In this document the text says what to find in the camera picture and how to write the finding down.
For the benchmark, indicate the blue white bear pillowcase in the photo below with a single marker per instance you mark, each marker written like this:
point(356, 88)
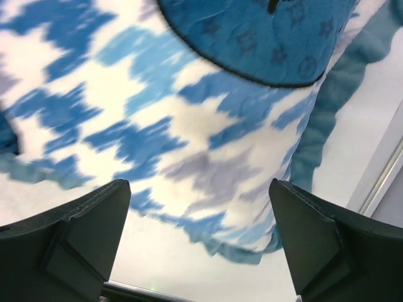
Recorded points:
point(199, 105)

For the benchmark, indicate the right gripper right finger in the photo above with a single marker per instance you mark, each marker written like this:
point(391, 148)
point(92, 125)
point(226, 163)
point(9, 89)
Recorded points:
point(335, 254)

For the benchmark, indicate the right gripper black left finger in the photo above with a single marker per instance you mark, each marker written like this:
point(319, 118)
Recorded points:
point(66, 253)

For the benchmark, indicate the aluminium right side rail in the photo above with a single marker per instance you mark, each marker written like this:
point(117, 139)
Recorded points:
point(382, 169)

